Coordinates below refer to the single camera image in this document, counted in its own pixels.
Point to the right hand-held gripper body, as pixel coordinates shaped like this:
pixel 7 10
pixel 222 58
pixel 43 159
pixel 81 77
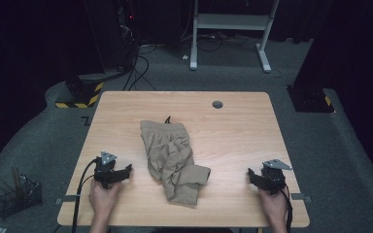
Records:
pixel 273 178

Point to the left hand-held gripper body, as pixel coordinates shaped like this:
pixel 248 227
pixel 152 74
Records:
pixel 105 170

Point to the khaki shorts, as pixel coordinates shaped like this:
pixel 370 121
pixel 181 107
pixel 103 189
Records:
pixel 171 152

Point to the person's left hand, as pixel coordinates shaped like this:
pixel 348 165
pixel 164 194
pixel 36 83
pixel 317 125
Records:
pixel 103 199

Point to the person's right hand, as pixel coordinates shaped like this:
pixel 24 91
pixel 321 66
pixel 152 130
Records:
pixel 273 207

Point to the grey round table grommet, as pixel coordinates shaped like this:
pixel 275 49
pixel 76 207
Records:
pixel 217 104

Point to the black yellow striped stand base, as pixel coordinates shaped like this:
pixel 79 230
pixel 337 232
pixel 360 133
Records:
pixel 82 93

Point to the grey table edge bracket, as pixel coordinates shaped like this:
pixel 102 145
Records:
pixel 301 196
pixel 66 199

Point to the white metal desk frame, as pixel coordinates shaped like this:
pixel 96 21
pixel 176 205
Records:
pixel 230 26

